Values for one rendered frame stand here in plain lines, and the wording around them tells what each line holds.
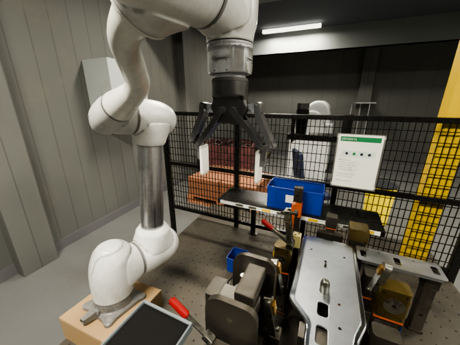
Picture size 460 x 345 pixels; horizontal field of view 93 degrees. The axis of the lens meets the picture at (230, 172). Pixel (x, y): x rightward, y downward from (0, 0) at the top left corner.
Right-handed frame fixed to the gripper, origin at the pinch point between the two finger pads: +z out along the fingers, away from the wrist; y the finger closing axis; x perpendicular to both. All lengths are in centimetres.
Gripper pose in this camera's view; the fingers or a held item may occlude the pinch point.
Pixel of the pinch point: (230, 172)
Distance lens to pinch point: 50.2
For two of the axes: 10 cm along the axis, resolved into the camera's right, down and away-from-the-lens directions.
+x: 4.2, -2.8, 8.6
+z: 0.0, 9.5, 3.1
